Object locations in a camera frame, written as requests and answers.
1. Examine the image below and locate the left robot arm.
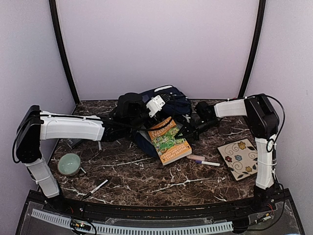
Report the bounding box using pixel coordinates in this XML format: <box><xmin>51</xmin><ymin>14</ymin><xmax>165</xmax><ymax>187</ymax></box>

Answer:
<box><xmin>12</xmin><ymin>93</ymin><xmax>165</xmax><ymax>213</ymax></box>

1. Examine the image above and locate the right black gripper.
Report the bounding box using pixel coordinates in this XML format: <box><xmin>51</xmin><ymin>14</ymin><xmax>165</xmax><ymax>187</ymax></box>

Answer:
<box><xmin>175</xmin><ymin>118</ymin><xmax>219</xmax><ymax>142</ymax></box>

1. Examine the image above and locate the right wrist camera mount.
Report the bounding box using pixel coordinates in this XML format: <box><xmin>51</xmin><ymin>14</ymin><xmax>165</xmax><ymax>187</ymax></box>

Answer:
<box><xmin>183</xmin><ymin>115</ymin><xmax>194</xmax><ymax>123</ymax></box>

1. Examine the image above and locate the floral square ceramic plate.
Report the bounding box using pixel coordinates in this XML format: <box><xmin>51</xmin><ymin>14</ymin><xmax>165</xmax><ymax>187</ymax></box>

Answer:
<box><xmin>217</xmin><ymin>139</ymin><xmax>258</xmax><ymax>181</ymax></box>

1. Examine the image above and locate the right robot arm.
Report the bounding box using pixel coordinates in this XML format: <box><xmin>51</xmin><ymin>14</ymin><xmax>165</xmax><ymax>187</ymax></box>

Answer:
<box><xmin>175</xmin><ymin>94</ymin><xmax>283</xmax><ymax>212</ymax></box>

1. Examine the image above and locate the orange green Treehouse book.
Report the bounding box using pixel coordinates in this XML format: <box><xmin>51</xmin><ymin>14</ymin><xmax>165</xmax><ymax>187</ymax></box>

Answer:
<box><xmin>148</xmin><ymin>117</ymin><xmax>192</xmax><ymax>165</ymax></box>

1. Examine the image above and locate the black front rail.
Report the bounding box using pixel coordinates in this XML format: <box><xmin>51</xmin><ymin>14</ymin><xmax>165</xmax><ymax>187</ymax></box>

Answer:
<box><xmin>65</xmin><ymin>198</ymin><xmax>255</xmax><ymax>219</ymax></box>

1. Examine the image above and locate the black frame post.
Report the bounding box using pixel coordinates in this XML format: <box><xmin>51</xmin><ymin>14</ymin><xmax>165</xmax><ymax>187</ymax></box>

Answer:
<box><xmin>238</xmin><ymin>0</ymin><xmax>266</xmax><ymax>98</ymax></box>
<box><xmin>48</xmin><ymin>0</ymin><xmax>80</xmax><ymax>106</ymax></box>

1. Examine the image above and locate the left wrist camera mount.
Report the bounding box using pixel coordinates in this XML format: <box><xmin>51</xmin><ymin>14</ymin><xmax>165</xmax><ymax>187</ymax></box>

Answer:
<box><xmin>146</xmin><ymin>95</ymin><xmax>165</xmax><ymax>118</ymax></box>

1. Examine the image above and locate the left black frame post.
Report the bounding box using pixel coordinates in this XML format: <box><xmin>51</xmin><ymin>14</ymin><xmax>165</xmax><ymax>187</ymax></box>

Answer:
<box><xmin>48</xmin><ymin>0</ymin><xmax>80</xmax><ymax>106</ymax></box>

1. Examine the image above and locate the black capped white marker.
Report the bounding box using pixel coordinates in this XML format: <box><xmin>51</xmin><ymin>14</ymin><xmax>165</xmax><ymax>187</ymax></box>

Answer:
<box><xmin>83</xmin><ymin>180</ymin><xmax>108</xmax><ymax>200</ymax></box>

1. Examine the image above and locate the small green circuit board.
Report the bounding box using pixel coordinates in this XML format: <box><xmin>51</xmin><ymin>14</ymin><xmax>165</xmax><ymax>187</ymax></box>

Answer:
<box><xmin>70</xmin><ymin>219</ymin><xmax>91</xmax><ymax>230</ymax></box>

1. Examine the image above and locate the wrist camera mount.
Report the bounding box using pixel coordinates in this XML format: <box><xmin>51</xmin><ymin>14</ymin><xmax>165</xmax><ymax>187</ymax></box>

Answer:
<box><xmin>183</xmin><ymin>115</ymin><xmax>194</xmax><ymax>123</ymax></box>
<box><xmin>146</xmin><ymin>95</ymin><xmax>165</xmax><ymax>118</ymax></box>

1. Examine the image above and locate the white slotted cable duct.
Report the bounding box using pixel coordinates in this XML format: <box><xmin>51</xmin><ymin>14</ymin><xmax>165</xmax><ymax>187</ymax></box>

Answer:
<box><xmin>31</xmin><ymin>209</ymin><xmax>233</xmax><ymax>235</ymax></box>

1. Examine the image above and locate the right black frame post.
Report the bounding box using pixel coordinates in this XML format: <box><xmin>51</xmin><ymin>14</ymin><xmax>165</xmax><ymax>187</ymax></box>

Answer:
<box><xmin>238</xmin><ymin>0</ymin><xmax>266</xmax><ymax>98</ymax></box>

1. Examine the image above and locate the pink highlighter pen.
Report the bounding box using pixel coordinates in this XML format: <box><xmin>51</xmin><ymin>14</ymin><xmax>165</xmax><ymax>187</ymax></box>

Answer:
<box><xmin>186</xmin><ymin>154</ymin><xmax>205</xmax><ymax>161</ymax></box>

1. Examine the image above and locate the dark blue hardcover book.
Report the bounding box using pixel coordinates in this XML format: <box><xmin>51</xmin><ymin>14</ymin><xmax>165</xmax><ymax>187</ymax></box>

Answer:
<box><xmin>65</xmin><ymin>139</ymin><xmax>84</xmax><ymax>149</ymax></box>

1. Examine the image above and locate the navy blue backpack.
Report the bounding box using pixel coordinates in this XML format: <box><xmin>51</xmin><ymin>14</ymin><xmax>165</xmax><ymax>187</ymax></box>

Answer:
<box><xmin>132</xmin><ymin>85</ymin><xmax>192</xmax><ymax>158</ymax></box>

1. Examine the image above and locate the blue capped white marker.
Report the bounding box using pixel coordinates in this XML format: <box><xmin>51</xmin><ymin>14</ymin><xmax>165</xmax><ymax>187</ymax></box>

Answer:
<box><xmin>195</xmin><ymin>160</ymin><xmax>220</xmax><ymax>166</ymax></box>

